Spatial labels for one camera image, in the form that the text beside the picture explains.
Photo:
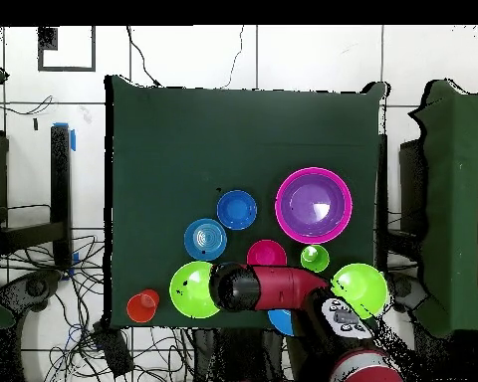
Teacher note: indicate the pink large bowl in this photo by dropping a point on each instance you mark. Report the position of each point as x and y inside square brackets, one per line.
[314, 241]

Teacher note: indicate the black post stand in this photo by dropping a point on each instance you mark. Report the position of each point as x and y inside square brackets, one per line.
[60, 191]

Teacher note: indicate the blue large bowl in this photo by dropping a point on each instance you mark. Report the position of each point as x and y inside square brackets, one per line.
[282, 320]

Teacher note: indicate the orange cup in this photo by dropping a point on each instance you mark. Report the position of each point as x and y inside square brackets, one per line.
[141, 306]

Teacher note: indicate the black square floor frame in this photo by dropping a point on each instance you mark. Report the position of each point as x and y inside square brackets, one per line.
[47, 38]

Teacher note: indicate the black stand base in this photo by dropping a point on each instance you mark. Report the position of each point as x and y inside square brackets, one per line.
[36, 286]
[402, 288]

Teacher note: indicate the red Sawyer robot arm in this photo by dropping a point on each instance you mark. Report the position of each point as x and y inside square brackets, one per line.
[286, 288]

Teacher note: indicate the purple shallow bowl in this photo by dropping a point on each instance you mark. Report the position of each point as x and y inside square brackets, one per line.
[306, 207]

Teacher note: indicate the red small bowl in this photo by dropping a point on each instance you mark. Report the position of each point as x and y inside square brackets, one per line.
[266, 252]

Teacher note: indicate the lime green large bowl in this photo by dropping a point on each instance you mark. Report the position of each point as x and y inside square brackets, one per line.
[366, 286]
[191, 289]

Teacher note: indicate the dark blue small bowl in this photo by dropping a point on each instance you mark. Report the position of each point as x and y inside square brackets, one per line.
[237, 209]

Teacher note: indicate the turquoise bowl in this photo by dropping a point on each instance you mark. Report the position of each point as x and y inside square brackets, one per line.
[205, 239]

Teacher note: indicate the blue tape strip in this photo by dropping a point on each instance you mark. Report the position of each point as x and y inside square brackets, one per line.
[73, 139]

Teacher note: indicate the dark green table cloth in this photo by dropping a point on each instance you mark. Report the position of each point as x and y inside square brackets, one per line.
[183, 139]

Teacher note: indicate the lime green small cup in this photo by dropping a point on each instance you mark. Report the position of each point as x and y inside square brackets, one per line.
[314, 258]

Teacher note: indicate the black floor box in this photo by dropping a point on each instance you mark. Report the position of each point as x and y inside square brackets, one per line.
[113, 350]

